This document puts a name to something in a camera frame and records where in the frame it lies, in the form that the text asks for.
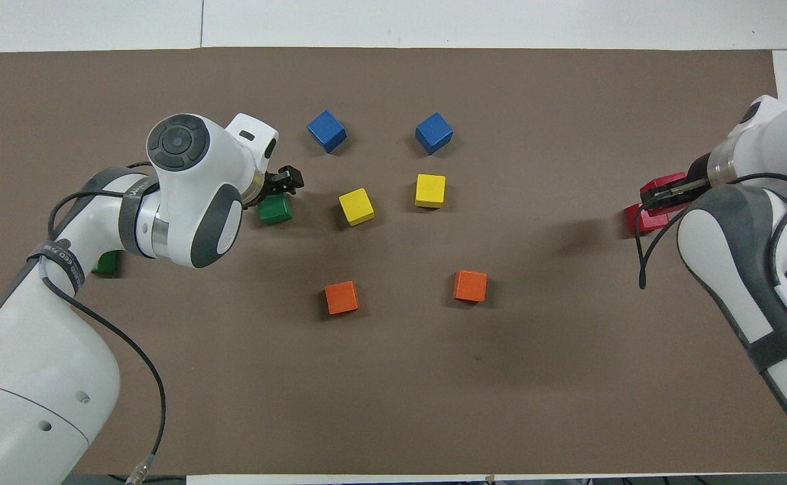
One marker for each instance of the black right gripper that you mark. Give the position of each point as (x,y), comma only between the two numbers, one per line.
(699,174)

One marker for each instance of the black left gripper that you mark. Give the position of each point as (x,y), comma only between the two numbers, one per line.
(270,185)

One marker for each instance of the red wooden cube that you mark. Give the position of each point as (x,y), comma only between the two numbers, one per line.
(635,221)
(669,180)

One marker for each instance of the green wooden cube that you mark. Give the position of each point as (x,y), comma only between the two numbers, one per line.
(275,210)
(106,263)

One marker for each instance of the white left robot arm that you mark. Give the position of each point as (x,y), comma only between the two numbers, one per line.
(29,377)

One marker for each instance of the blue wooden cube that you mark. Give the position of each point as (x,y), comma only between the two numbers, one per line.
(326,131)
(433,133)

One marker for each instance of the yellow wooden cube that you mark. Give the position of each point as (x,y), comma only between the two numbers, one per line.
(430,190)
(356,206)

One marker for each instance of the orange wooden cube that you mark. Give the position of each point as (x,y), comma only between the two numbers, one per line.
(341,297)
(470,285)

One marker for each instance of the brown table mat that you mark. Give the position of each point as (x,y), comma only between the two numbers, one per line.
(393,404)

